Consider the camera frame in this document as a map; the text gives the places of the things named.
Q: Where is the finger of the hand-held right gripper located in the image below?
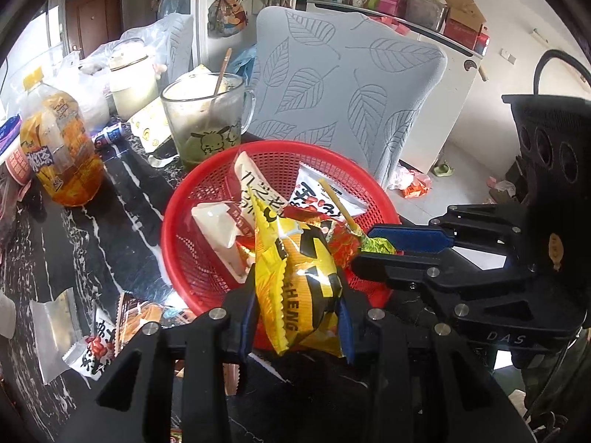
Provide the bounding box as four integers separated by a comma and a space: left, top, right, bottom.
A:
367, 202, 528, 260
351, 253, 537, 315

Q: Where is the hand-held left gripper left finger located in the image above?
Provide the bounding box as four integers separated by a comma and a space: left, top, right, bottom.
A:
55, 279, 260, 443

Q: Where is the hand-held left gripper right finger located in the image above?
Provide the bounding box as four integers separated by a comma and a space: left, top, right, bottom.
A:
338, 281, 539, 443

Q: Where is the yellow-stick lollipop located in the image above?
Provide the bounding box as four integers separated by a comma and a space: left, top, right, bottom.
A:
320, 180, 398, 255

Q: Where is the yellow black snack packet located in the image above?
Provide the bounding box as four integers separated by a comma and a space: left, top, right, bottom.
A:
249, 185, 347, 358

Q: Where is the white red drink-mix packet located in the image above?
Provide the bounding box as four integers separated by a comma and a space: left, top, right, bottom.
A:
191, 150, 278, 282

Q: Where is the white peanut packet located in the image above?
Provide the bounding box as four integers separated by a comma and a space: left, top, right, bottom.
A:
288, 164, 370, 220
62, 305, 121, 381

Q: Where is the red plastic basket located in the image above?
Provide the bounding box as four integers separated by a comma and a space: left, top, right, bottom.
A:
161, 141, 404, 349

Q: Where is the clear zip bag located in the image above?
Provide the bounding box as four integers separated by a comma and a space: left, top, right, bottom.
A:
30, 287, 84, 385

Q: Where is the crumpled plastic trash bag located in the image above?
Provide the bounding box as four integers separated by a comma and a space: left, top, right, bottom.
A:
388, 166, 432, 199

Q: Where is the grey leaf-pattern chair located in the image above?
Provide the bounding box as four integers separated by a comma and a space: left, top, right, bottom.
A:
157, 13, 195, 84
245, 6, 448, 190

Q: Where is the glass mug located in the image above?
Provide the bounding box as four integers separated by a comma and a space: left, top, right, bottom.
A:
160, 72, 257, 174

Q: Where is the red box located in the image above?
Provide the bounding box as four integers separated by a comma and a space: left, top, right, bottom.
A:
443, 21, 490, 54

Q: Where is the yellow smiley-print packet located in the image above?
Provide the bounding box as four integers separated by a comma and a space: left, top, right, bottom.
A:
127, 97, 174, 155

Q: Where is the grey storage tin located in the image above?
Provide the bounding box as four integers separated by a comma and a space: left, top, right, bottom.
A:
406, 0, 448, 31

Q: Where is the small cardboard box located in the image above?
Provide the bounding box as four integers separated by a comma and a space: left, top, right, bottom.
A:
442, 0, 488, 33

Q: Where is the blue white wrapper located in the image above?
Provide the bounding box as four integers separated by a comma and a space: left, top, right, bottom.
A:
92, 122, 125, 146

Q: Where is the iced tea bottle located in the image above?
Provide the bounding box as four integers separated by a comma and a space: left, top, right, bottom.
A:
19, 67, 105, 207

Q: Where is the white lidded pot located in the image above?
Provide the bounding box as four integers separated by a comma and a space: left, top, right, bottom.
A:
108, 39, 160, 121

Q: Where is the printed tote bag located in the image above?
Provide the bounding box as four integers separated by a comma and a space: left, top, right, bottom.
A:
207, 0, 252, 38

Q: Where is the blue tissue packet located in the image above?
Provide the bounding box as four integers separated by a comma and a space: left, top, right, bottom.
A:
0, 117, 21, 148

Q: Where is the brown door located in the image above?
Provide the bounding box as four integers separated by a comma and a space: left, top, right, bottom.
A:
65, 0, 123, 61

